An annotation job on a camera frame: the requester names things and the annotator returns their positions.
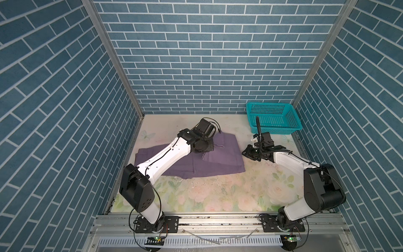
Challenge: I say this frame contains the corner aluminium post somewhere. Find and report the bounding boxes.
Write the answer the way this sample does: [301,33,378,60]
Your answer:
[291,0,358,108]
[81,0,144,118]

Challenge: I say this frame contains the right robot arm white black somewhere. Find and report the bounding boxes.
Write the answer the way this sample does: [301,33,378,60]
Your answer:
[242,145,346,232]

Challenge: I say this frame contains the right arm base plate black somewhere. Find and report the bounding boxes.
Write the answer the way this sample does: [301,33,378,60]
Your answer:
[258,214,305,233]

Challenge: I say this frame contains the right corner aluminium post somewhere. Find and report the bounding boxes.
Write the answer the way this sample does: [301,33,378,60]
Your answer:
[291,0,358,108]

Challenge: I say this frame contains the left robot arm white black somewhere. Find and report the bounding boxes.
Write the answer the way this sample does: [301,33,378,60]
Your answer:
[119,127,216,232]

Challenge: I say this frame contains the aluminium front rail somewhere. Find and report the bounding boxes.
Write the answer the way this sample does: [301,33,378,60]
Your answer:
[90,213,350,236]

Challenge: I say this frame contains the teal plastic basket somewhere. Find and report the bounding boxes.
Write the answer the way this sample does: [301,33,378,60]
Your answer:
[246,102,303,135]

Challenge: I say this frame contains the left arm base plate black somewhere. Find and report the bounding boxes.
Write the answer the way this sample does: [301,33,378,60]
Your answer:
[133,215,179,234]

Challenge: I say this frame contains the purple trousers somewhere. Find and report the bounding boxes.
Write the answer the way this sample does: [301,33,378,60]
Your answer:
[134,132,246,180]

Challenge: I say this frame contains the white slotted cable duct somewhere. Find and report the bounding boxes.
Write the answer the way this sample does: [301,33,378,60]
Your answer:
[98,235,283,248]

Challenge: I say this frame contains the left corner aluminium post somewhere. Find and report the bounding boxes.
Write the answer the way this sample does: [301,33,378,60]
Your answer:
[81,0,144,118]

